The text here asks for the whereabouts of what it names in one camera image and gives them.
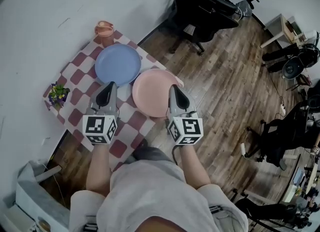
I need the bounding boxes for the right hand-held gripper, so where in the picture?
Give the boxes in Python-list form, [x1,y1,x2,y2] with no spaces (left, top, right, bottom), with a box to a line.
[165,84,204,146]

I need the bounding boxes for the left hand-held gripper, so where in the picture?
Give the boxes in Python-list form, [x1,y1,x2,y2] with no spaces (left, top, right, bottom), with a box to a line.
[82,81,119,146]

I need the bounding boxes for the big pink plate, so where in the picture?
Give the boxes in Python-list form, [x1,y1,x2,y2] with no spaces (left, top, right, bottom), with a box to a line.
[131,68,185,119]

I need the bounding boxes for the big blue plate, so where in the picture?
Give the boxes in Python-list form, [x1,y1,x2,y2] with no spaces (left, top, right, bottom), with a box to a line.
[94,43,142,87]

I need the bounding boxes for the person's left forearm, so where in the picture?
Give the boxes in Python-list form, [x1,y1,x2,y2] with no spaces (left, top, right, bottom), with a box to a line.
[85,142,112,199]

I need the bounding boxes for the person's right forearm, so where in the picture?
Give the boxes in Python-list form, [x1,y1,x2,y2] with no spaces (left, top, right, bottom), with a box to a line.
[178,143,211,192]

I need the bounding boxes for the red white checkered tablecloth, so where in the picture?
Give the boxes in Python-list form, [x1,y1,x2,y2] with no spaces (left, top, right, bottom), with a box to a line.
[42,29,185,172]

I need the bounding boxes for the potted purple yellow flowers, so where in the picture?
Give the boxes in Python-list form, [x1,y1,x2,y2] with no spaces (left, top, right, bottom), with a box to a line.
[47,81,71,110]

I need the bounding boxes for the person's grey trousers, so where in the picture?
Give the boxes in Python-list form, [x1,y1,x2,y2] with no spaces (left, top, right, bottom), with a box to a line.
[124,146,174,167]

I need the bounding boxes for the black mesh office chair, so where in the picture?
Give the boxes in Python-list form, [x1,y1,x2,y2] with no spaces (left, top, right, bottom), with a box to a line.
[159,0,240,57]

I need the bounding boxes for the person's grey shirt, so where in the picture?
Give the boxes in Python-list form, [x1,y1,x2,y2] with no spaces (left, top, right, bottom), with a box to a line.
[68,160,249,232]

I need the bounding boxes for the pale blue cloth covered table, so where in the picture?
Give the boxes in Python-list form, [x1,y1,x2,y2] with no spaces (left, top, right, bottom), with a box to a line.
[14,160,74,232]

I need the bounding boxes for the black round hanging device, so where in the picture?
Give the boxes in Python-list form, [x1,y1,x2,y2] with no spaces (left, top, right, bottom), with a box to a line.
[282,56,305,80]

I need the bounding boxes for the white wooden desk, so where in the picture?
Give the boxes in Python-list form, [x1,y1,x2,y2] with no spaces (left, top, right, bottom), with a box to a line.
[260,13,305,50]

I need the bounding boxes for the black backpack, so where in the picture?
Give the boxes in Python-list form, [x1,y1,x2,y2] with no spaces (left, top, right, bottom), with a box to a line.
[297,43,320,67]

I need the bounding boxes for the wooden bowl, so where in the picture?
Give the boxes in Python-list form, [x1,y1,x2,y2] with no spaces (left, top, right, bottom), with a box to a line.
[35,219,52,232]

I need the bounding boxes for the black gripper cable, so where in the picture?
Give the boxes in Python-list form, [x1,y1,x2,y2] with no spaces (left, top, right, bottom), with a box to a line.
[170,142,180,166]

